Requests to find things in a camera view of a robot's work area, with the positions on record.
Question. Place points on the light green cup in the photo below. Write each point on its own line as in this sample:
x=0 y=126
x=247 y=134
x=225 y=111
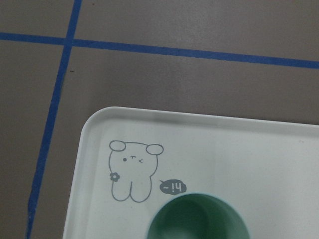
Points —
x=197 y=216

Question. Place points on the cream rabbit tray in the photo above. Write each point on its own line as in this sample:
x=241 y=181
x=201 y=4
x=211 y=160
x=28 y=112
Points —
x=131 y=162

